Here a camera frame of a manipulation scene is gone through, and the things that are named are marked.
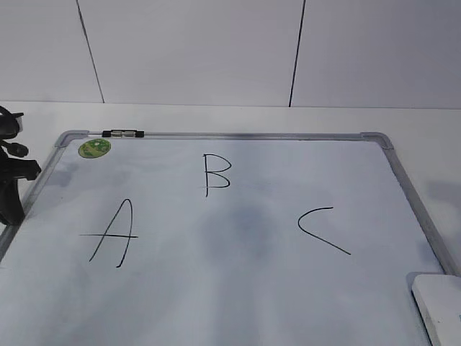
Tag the green round magnet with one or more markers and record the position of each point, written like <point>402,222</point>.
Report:
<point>94,148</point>

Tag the whiteboard with aluminium frame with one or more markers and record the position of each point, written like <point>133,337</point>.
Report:
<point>220,239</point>

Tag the white whiteboard eraser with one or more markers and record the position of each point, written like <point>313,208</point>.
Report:
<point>438,299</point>

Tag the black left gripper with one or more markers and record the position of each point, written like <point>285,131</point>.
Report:
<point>13,167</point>

